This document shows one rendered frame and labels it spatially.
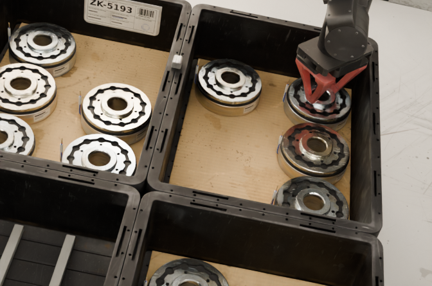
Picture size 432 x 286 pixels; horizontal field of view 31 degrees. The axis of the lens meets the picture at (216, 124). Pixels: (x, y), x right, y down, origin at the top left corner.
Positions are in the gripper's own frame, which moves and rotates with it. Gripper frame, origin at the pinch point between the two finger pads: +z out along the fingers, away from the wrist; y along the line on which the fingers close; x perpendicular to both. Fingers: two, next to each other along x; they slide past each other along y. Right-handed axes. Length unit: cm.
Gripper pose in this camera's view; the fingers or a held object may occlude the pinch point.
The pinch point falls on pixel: (322, 92)
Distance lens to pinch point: 123.7
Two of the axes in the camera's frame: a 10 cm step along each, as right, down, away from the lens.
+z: -1.4, 7.1, 6.9
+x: -6.0, -6.1, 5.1
